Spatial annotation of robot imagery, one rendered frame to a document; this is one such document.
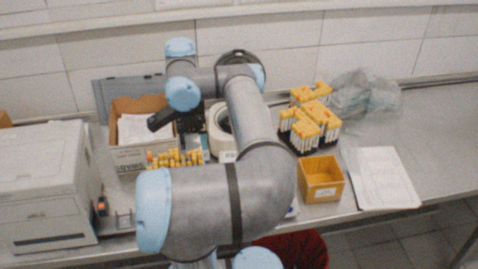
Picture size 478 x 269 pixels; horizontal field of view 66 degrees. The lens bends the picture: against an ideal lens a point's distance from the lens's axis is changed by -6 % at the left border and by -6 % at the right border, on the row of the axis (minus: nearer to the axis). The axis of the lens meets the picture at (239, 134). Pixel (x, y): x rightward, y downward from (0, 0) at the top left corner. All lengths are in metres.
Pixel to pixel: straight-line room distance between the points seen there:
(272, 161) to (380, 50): 1.37
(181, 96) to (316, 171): 0.75
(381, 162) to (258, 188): 1.09
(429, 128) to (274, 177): 1.37
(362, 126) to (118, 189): 1.02
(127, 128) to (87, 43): 0.36
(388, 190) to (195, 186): 1.05
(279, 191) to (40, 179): 0.76
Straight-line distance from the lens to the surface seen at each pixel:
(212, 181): 0.52
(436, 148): 1.75
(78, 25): 1.50
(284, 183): 0.55
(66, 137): 1.24
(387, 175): 1.53
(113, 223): 1.31
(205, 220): 0.51
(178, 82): 0.84
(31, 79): 1.70
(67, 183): 1.11
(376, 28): 1.81
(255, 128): 0.65
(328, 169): 1.47
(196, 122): 1.05
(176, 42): 0.95
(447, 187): 1.61
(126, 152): 1.42
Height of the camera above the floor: 1.94
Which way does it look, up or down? 41 degrees down
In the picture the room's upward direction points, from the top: 1 degrees clockwise
